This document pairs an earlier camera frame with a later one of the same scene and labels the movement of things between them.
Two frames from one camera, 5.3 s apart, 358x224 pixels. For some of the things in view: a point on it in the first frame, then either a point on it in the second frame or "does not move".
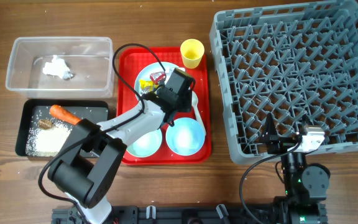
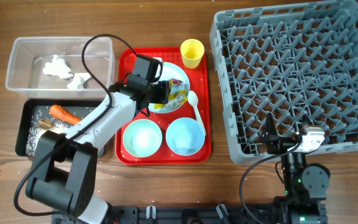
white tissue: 57,67 does not move
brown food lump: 45,124 does not move
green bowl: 146,144 does not move
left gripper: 159,91 → 161,91
